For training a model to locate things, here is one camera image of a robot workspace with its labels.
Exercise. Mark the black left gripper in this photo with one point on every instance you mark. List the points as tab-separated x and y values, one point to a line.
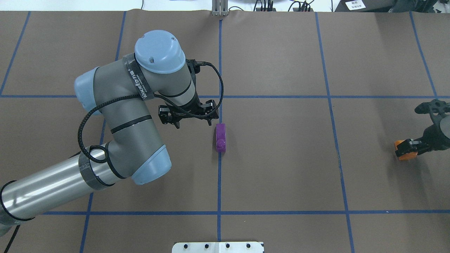
190	108

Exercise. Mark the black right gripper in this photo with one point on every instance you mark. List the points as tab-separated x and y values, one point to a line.
432	135

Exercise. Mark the orange trapezoid block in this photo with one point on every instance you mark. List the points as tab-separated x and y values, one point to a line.
406	149

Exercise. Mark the purple trapezoid block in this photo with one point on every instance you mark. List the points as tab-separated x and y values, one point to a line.
221	137

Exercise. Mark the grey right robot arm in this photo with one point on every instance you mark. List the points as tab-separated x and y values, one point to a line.
436	137

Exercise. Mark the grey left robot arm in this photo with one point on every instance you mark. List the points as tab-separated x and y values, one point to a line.
117	138

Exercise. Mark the dark box with label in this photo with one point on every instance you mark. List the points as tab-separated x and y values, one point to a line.
371	6

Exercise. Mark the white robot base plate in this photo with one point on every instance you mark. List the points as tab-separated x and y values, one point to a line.
219	247

